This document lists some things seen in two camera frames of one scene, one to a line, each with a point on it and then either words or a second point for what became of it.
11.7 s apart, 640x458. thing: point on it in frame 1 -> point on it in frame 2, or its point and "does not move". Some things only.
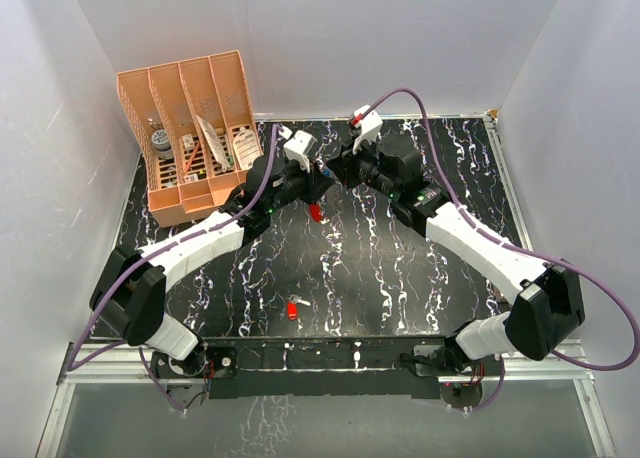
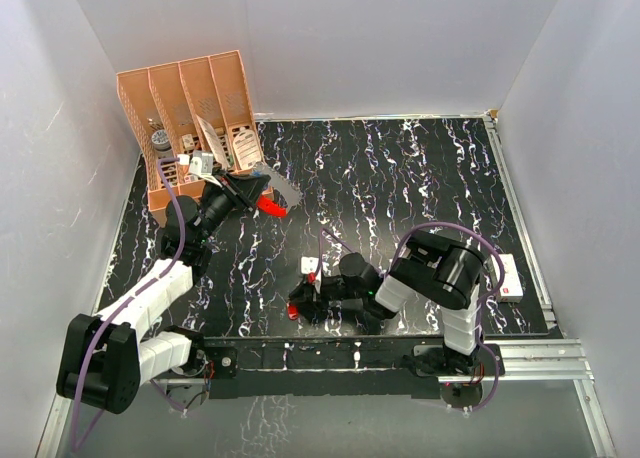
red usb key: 292,306 does not move
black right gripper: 345,165 -> 306,293
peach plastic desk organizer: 194,123 does not move
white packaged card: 216,140 does not move
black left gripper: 316,184 -> 248,187
